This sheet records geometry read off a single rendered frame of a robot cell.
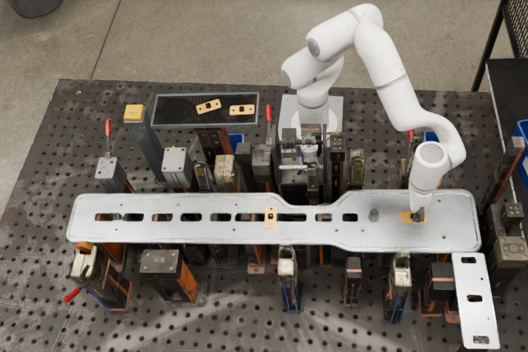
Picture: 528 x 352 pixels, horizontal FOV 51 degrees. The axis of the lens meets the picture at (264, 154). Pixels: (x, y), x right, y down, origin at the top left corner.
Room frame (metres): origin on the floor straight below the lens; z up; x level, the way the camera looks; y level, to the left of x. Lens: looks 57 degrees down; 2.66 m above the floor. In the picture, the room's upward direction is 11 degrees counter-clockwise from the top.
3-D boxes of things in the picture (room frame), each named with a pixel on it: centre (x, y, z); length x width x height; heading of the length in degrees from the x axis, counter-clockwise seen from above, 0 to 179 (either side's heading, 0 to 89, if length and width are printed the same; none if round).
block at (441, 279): (0.54, -0.47, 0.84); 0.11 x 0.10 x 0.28; 168
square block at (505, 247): (0.55, -0.68, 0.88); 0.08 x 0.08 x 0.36; 78
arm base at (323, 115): (1.32, -0.23, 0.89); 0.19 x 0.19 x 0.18
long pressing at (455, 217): (0.83, 0.04, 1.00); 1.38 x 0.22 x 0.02; 78
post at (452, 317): (0.51, -0.55, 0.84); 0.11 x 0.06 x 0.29; 168
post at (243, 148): (1.07, 0.07, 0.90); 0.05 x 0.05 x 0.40; 78
